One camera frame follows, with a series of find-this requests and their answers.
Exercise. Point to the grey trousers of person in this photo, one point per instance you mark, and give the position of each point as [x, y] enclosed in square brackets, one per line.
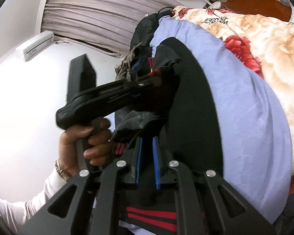
[285, 222]

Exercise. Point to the person's left hand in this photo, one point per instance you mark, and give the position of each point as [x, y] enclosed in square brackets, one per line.
[92, 141]

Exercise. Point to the black red varsity jacket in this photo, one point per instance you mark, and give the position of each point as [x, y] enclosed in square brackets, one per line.
[183, 116]

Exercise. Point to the white sleeved left forearm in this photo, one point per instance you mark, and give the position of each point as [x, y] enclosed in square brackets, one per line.
[15, 215]

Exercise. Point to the metal wrist watch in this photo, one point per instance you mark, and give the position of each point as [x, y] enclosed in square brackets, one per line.
[60, 171]

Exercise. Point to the floral blanket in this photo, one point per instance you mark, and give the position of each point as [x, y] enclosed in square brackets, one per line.
[263, 44]

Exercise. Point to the pink-grey curtain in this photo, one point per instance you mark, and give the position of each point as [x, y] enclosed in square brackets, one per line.
[105, 24]

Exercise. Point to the white air conditioner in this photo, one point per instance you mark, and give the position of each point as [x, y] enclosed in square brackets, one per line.
[36, 44]

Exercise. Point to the light blue bed sheet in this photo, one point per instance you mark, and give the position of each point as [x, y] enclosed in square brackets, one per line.
[255, 136]

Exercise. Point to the dark blue garment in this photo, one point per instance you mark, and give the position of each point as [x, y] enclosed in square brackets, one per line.
[140, 64]

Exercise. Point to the grey-brown crumpled garment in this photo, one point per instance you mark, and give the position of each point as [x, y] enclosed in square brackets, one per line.
[123, 70]

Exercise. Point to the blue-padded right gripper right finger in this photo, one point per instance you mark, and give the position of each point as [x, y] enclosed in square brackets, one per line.
[205, 203]

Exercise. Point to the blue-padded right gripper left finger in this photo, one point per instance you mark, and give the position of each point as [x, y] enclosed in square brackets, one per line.
[88, 203]

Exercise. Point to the black garment at bedhead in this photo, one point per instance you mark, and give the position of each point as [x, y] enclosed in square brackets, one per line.
[146, 28]

